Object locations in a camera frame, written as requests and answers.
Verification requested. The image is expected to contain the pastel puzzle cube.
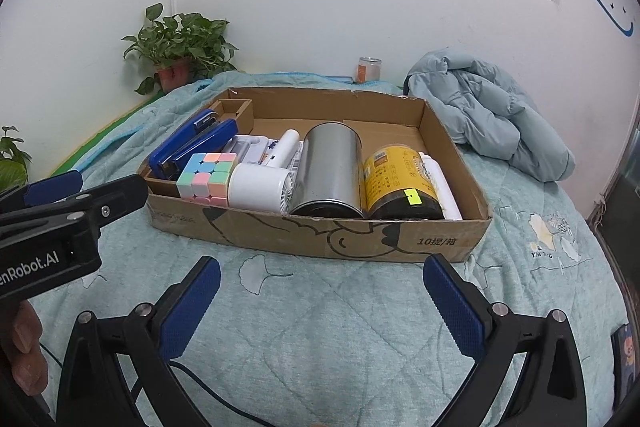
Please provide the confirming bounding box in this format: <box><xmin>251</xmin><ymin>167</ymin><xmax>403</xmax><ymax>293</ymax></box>
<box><xmin>176</xmin><ymin>152</ymin><xmax>239</xmax><ymax>206</ymax></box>

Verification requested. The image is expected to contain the white handheld fan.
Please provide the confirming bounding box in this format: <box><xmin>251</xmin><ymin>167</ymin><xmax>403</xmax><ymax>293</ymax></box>
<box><xmin>228</xmin><ymin>129</ymin><xmax>301</xmax><ymax>214</ymax></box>

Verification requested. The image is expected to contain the silver metal canister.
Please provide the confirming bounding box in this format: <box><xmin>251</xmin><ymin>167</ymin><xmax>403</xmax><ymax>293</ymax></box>
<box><xmin>290</xmin><ymin>122</ymin><xmax>364</xmax><ymax>219</ymax></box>

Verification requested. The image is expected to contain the small potted green plant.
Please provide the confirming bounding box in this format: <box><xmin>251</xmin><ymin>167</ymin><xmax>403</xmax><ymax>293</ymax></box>
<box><xmin>121</xmin><ymin>3</ymin><xmax>240</xmax><ymax>95</ymax></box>

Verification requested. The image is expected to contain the large-leaf green plant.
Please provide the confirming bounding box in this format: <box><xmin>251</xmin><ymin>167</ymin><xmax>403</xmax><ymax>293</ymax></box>
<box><xmin>0</xmin><ymin>125</ymin><xmax>33</xmax><ymax>192</ymax></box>

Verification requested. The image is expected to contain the light blue puffer jacket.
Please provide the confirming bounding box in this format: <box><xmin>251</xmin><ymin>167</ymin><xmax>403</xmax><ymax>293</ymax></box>
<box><xmin>403</xmin><ymin>48</ymin><xmax>576</xmax><ymax>181</ymax></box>

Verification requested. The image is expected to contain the green mat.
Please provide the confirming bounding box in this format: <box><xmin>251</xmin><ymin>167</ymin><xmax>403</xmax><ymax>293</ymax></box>
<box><xmin>50</xmin><ymin>99</ymin><xmax>166</xmax><ymax>178</ymax></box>

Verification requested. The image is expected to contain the dark cartoon print object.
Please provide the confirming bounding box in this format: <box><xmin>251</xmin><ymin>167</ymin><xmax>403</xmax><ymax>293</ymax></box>
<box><xmin>611</xmin><ymin>321</ymin><xmax>637</xmax><ymax>390</ymax></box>

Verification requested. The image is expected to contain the black cable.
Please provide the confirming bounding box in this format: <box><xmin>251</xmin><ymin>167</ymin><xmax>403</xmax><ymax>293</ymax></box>
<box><xmin>37</xmin><ymin>342</ymin><xmax>266</xmax><ymax>427</ymax></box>

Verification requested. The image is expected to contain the white folding phone stand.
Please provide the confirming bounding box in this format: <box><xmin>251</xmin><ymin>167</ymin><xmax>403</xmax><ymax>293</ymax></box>
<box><xmin>220</xmin><ymin>134</ymin><xmax>273</xmax><ymax>168</ymax></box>

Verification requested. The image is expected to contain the orange label glass jar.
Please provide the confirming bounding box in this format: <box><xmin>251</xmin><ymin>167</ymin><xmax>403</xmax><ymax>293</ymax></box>
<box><xmin>356</xmin><ymin>57</ymin><xmax>382</xmax><ymax>84</ymax></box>

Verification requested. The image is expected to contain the person's left hand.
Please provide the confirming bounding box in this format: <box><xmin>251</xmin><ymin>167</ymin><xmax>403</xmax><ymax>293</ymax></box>
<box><xmin>10</xmin><ymin>301</ymin><xmax>48</xmax><ymax>393</ymax></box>

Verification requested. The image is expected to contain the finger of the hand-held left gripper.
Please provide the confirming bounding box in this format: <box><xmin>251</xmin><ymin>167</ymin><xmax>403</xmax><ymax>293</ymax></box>
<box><xmin>0</xmin><ymin>170</ymin><xmax>84</xmax><ymax>214</ymax></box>
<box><xmin>75</xmin><ymin>174</ymin><xmax>150</xmax><ymax>235</ymax></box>

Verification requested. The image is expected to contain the yellow label jar black lid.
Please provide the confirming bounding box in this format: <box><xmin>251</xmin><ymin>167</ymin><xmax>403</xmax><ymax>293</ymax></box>
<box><xmin>362</xmin><ymin>143</ymin><xmax>446</xmax><ymax>220</ymax></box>

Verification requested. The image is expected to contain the large shallow cardboard box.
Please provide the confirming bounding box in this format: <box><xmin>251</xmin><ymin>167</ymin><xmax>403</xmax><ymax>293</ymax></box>
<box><xmin>137</xmin><ymin>86</ymin><xmax>494</xmax><ymax>264</ymax></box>

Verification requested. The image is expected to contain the dark glass door frame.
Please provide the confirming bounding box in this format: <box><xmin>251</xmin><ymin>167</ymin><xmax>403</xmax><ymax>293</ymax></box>
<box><xmin>587</xmin><ymin>97</ymin><xmax>640</xmax><ymax>268</ymax></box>

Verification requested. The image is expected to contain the blue stapler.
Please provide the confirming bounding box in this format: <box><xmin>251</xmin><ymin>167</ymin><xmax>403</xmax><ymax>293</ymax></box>
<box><xmin>147</xmin><ymin>109</ymin><xmax>241</xmax><ymax>181</ymax></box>

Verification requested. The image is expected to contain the teal quilted blanket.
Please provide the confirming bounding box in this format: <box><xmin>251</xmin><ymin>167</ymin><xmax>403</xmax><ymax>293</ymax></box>
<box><xmin>27</xmin><ymin>71</ymin><xmax>631</xmax><ymax>427</ymax></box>

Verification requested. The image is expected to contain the white spray bottle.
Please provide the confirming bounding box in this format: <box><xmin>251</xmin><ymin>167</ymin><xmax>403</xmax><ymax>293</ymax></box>
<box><xmin>417</xmin><ymin>151</ymin><xmax>463</xmax><ymax>221</ymax></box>

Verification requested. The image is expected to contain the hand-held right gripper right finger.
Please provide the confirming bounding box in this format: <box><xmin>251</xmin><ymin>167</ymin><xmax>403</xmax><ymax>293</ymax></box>
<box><xmin>423</xmin><ymin>254</ymin><xmax>588</xmax><ymax>427</ymax></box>

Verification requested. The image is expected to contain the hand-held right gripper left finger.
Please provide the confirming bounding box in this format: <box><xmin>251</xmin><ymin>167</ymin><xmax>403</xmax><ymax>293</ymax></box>
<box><xmin>55</xmin><ymin>256</ymin><xmax>222</xmax><ymax>427</ymax></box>

